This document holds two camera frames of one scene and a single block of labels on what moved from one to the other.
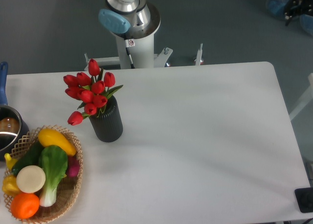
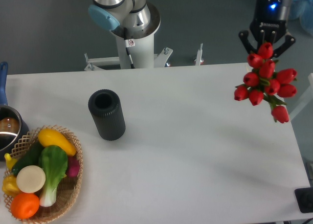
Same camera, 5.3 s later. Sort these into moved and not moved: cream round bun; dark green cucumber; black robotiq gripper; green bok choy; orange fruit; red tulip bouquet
Moved: red tulip bouquet; black robotiq gripper
Not moved: cream round bun; green bok choy; dark green cucumber; orange fruit
